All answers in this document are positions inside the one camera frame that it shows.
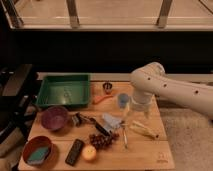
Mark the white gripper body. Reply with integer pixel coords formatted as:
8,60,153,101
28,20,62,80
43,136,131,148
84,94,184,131
131,98,151,112

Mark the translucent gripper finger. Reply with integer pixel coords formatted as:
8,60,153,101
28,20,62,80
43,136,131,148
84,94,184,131
144,110,150,119
122,103,130,121

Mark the silver fork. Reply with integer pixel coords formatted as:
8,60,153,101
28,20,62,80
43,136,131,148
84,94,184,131
121,122,128,149

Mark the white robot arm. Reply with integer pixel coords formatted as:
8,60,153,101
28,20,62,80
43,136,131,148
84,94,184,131
130,62,213,120

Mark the purple bowl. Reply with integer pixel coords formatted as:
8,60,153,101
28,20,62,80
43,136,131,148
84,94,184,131
41,106,68,131

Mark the brown bowl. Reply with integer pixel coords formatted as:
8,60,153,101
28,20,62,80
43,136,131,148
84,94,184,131
22,136,53,166

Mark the blue cup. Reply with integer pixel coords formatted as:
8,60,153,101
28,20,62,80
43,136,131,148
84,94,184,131
117,93,129,108

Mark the light blue cloth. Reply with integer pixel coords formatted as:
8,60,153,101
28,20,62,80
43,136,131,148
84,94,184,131
102,113,122,131

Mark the orange carrot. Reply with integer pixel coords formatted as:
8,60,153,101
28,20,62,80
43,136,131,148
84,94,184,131
93,95,111,104

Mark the wooden board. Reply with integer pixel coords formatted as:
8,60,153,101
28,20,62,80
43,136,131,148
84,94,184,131
17,81,176,171

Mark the bunch of dark grapes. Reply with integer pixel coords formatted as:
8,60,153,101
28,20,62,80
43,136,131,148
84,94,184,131
89,133,119,150

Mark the small dark metal object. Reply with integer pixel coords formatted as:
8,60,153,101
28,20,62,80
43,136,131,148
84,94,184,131
71,113,82,127

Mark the green plastic tray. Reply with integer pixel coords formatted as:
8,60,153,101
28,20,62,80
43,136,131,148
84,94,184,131
36,74,90,108

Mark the apple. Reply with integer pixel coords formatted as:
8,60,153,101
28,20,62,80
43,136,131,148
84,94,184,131
82,145,97,162

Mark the black remote control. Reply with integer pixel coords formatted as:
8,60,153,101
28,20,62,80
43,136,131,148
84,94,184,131
65,139,84,166

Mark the teal sponge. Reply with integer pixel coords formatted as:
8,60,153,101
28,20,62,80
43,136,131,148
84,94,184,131
27,147,49,165

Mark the black handled knife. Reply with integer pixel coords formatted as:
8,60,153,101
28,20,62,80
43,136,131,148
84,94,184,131
80,114,110,136

